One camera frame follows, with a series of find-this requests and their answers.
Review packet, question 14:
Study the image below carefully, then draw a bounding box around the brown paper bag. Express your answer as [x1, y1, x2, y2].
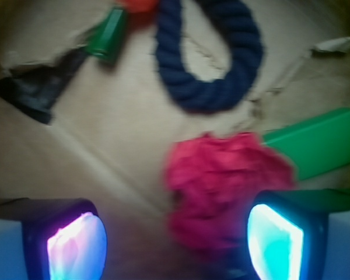
[0, 1, 350, 279]

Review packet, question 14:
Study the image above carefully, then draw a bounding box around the red paper ball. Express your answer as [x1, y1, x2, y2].
[165, 132, 295, 255]

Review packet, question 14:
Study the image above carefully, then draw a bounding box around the green cylinder block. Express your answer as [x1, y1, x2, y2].
[263, 107, 350, 180]

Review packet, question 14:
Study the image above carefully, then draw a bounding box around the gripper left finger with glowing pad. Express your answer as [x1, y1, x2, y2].
[0, 198, 107, 279]

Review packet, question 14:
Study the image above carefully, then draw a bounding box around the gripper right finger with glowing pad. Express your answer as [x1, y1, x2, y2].
[247, 189, 350, 279]

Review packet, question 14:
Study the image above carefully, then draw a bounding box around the dark blue rope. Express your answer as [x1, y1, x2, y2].
[154, 0, 264, 113]

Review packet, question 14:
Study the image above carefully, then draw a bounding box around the orange toy carrot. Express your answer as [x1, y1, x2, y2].
[85, 0, 159, 64]

